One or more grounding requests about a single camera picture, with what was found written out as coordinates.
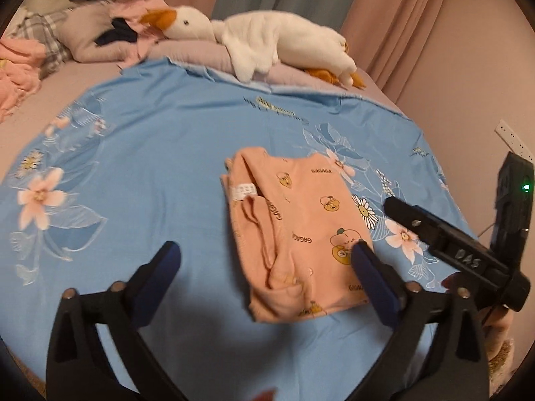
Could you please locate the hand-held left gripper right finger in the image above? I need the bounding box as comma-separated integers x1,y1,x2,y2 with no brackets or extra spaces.
351,242,491,401

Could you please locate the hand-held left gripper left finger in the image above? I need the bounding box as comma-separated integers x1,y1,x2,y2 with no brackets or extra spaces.
45,240,189,401

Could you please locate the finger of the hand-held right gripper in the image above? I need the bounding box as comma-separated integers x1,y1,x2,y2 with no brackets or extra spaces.
384,196,478,260

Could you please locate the orange cartoon print shirt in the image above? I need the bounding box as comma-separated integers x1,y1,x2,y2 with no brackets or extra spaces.
221,147,375,323

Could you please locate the person's right hand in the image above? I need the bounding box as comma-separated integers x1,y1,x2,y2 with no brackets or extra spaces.
442,273,515,343

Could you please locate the blue floral blanket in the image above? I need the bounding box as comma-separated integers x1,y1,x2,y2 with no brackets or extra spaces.
0,56,481,401

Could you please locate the bed with mauve sheet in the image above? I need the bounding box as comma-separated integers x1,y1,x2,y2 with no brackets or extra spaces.
0,46,403,177

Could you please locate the white goose plush toy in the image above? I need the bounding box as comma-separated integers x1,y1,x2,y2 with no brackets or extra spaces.
139,5,367,90

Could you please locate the dark navy garment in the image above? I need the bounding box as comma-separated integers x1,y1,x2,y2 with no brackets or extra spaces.
94,17,139,47

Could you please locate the pink fleece blanket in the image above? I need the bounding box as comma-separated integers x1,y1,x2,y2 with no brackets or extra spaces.
0,37,45,124

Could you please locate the plaid pillow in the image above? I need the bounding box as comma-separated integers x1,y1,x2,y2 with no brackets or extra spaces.
6,8,74,81

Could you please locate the pink garment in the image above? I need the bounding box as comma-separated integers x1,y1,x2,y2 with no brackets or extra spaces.
109,0,173,70

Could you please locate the white wall socket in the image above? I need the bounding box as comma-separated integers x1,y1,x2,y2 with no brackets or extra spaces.
495,119,535,156

